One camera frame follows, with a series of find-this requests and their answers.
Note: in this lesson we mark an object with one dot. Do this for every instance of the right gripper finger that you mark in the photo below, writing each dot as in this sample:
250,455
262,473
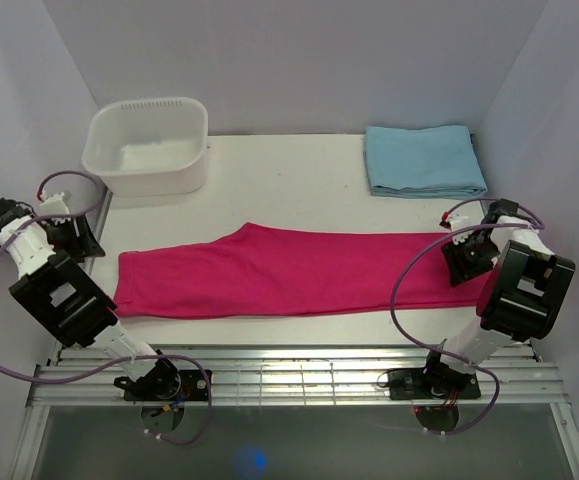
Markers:
452,256
459,276

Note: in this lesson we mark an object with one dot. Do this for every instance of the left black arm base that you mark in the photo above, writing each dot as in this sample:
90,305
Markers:
189,385

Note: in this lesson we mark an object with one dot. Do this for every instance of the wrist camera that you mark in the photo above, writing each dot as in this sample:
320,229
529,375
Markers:
55,208
454,222

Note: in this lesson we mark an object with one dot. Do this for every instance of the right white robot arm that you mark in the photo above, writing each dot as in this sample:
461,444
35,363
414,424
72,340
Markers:
522,296

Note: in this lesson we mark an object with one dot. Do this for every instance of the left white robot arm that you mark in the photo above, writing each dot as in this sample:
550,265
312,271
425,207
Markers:
48,245

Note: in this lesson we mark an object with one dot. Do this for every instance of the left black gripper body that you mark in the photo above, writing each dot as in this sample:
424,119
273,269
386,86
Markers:
62,234

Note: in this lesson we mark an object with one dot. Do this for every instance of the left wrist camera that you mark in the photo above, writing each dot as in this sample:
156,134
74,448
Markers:
55,208

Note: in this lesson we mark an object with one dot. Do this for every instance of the white plastic basket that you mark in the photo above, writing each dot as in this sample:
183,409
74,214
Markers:
149,147

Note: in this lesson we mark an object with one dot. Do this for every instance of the folded light blue trousers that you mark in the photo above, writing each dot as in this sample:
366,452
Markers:
426,163

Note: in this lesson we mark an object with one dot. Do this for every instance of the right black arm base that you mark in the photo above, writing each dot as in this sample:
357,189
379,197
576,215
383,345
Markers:
416,384

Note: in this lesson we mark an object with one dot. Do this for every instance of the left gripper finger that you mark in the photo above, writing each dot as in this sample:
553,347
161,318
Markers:
84,249
83,229

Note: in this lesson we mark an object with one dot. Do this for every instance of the pink trousers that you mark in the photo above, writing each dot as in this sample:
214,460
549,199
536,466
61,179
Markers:
262,271

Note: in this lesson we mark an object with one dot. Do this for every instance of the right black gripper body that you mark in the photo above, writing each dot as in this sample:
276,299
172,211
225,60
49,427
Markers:
477,247

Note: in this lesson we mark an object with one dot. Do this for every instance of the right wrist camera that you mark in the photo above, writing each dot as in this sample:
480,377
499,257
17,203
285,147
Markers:
454,222

